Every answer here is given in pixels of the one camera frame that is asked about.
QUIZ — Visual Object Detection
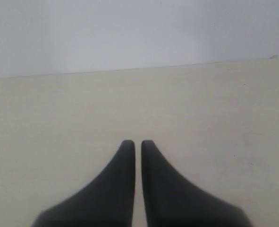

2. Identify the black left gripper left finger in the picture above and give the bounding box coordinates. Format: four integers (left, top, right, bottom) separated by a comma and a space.
33, 140, 135, 227

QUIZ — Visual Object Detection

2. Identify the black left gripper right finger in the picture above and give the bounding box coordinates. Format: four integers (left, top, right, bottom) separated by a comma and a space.
141, 140, 251, 227

